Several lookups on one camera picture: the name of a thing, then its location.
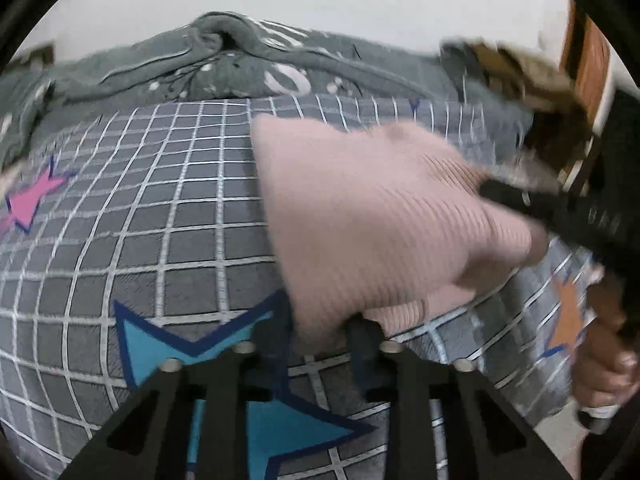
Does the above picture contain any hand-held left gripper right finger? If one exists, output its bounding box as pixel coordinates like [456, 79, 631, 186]
[347, 315, 576, 480]

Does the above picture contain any pink knit sweater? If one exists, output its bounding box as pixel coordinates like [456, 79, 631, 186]
[250, 113, 551, 357]

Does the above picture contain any wooden door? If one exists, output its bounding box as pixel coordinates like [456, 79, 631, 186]
[560, 0, 614, 127]

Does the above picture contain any person's right hand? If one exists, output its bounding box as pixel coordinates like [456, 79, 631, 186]
[570, 275, 632, 412]

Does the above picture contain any grey checked blanket with stars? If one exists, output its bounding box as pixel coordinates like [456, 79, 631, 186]
[0, 95, 607, 480]

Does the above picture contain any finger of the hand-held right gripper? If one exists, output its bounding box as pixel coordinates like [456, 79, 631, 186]
[478, 178, 557, 227]

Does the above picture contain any brown clothes pile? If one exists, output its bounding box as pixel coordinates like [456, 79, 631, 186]
[439, 37, 587, 112]

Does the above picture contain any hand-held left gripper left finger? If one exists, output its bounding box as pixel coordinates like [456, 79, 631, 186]
[57, 306, 296, 480]

